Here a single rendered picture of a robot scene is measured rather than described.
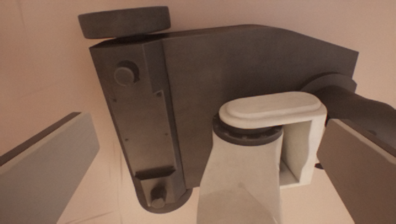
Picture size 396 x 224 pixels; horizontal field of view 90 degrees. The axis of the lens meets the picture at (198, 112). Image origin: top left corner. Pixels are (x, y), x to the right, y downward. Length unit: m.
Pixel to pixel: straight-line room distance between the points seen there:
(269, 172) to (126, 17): 0.37
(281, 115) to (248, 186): 0.16
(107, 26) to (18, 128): 0.55
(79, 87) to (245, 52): 0.51
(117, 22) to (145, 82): 0.12
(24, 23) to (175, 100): 0.45
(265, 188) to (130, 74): 0.30
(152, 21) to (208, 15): 0.23
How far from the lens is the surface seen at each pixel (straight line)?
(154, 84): 0.45
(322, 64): 0.60
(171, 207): 0.70
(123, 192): 0.95
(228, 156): 0.35
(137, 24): 0.44
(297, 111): 0.41
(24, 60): 0.77
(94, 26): 0.46
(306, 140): 0.45
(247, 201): 0.27
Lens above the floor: 0.63
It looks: 62 degrees down
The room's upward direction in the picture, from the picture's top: 165 degrees clockwise
